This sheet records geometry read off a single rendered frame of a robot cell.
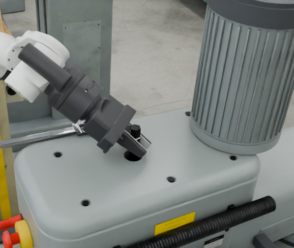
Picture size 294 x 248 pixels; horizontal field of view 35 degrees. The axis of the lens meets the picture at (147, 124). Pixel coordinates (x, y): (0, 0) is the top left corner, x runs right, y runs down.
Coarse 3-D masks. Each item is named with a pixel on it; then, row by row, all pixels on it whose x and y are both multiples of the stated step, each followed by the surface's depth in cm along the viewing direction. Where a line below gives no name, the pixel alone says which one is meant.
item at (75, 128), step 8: (64, 128) 97; (72, 128) 97; (80, 128) 98; (24, 136) 94; (32, 136) 94; (40, 136) 94; (48, 136) 95; (56, 136) 95; (0, 144) 91; (8, 144) 92; (16, 144) 92
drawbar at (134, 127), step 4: (136, 124) 90; (132, 128) 88; (136, 128) 89; (140, 128) 89; (132, 132) 89; (136, 132) 88; (140, 132) 89; (136, 136) 89; (128, 152) 93; (128, 156) 93; (132, 156) 92; (136, 156) 92; (132, 160) 92; (136, 160) 93
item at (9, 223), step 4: (16, 216) 101; (20, 216) 101; (4, 220) 100; (8, 220) 100; (12, 220) 100; (16, 220) 100; (20, 220) 101; (0, 224) 99; (4, 224) 99; (8, 224) 100; (12, 224) 100; (0, 228) 99; (4, 228) 100; (8, 228) 100
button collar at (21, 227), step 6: (18, 222) 90; (24, 222) 90; (18, 228) 89; (24, 228) 89; (24, 234) 88; (30, 234) 89; (24, 240) 88; (30, 240) 88; (24, 246) 88; (30, 246) 89
